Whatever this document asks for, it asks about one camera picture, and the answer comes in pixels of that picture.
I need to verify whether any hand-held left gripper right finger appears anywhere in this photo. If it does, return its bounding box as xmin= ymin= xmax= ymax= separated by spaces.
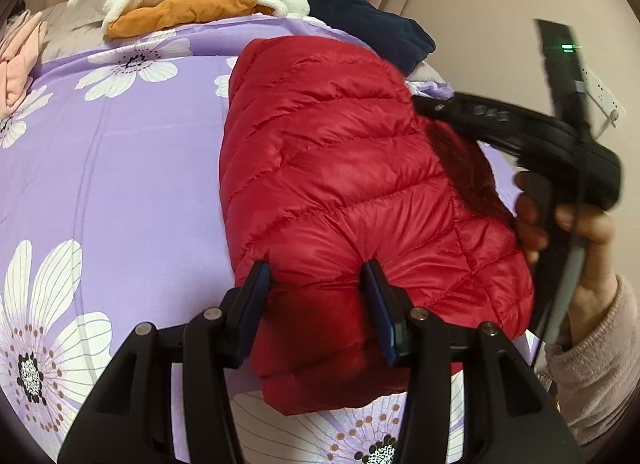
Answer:
xmin=362 ymin=259 xmax=583 ymax=464

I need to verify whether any white wall socket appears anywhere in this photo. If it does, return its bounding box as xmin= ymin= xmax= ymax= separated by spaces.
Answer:
xmin=580 ymin=68 xmax=628 ymax=131

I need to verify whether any person's right hand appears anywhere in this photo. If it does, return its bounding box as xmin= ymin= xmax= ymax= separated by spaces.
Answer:
xmin=515 ymin=171 xmax=618 ymax=342

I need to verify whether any pink garment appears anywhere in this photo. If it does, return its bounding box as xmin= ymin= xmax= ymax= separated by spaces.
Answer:
xmin=0 ymin=11 xmax=48 ymax=117

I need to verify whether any orange garment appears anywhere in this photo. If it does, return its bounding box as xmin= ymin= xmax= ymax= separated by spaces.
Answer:
xmin=106 ymin=0 xmax=276 ymax=38

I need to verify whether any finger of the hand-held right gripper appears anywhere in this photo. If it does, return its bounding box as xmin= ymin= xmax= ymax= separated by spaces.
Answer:
xmin=412 ymin=91 xmax=532 ymax=155

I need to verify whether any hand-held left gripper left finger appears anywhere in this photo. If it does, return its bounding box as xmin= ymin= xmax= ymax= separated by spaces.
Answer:
xmin=59 ymin=260 xmax=273 ymax=464

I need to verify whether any red puffer jacket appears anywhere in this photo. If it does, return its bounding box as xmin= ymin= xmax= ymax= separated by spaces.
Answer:
xmin=219 ymin=36 xmax=536 ymax=417

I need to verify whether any navy garment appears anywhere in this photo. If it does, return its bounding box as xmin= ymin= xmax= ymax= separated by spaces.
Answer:
xmin=305 ymin=0 xmax=436 ymax=78

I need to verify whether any person's right forearm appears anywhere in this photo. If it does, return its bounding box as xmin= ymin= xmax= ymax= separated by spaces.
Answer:
xmin=542 ymin=274 xmax=640 ymax=450

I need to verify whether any purple floral quilt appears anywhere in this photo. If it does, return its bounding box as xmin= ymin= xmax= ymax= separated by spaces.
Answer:
xmin=0 ymin=14 xmax=546 ymax=464

